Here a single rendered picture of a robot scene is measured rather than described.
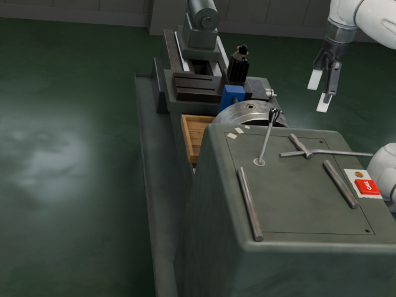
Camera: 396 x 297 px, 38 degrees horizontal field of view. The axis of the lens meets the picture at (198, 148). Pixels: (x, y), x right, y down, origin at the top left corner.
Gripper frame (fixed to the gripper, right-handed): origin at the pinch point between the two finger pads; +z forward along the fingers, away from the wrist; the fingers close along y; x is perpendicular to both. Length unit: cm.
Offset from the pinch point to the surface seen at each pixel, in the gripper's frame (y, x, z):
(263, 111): 16.7, 10.6, 17.4
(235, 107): 20.7, 19.9, 19.8
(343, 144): -1.1, -13.6, 15.7
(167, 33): 152, 38, 54
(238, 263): -52, 26, 23
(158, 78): 131, 40, 73
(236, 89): 52, 14, 30
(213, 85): 79, 19, 44
